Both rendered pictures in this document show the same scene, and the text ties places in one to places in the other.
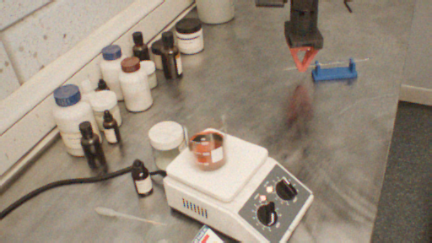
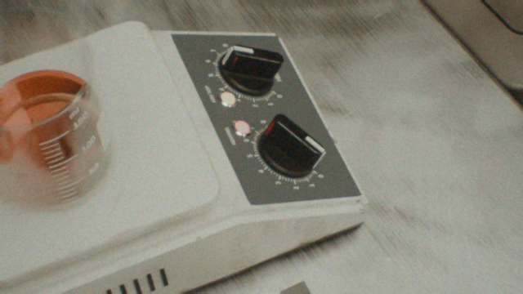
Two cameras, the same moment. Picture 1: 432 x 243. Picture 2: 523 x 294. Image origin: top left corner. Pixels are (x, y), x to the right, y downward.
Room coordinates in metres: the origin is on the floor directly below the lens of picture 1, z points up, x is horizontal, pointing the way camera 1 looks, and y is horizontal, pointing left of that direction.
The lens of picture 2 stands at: (0.24, 0.19, 1.29)
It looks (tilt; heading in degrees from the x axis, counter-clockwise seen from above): 59 degrees down; 304
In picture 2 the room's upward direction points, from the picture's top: 4 degrees counter-clockwise
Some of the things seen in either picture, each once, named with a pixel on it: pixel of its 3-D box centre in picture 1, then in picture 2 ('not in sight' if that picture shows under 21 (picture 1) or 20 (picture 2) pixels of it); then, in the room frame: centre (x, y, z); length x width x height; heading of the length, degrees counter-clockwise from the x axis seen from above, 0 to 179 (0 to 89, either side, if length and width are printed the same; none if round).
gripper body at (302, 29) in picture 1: (303, 22); not in sight; (0.82, -0.20, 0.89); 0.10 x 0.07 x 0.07; 0
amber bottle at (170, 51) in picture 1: (170, 54); not in sight; (0.89, 0.10, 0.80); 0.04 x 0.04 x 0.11
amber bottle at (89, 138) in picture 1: (90, 143); not in sight; (0.60, 0.24, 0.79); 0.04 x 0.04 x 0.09
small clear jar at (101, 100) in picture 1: (105, 110); not in sight; (0.72, 0.23, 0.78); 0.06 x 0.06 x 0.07
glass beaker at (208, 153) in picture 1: (205, 141); (33, 121); (0.48, 0.02, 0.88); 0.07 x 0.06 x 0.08; 69
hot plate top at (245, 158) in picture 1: (217, 161); (71, 145); (0.48, 0.01, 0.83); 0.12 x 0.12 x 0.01; 53
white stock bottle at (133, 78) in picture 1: (134, 83); not in sight; (0.78, 0.17, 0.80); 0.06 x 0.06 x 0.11
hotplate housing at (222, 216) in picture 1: (233, 187); (133, 171); (0.47, -0.01, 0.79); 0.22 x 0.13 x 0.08; 53
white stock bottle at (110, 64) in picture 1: (116, 72); not in sight; (0.83, 0.21, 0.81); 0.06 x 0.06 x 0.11
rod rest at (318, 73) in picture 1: (334, 68); not in sight; (0.82, -0.27, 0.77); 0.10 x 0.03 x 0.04; 90
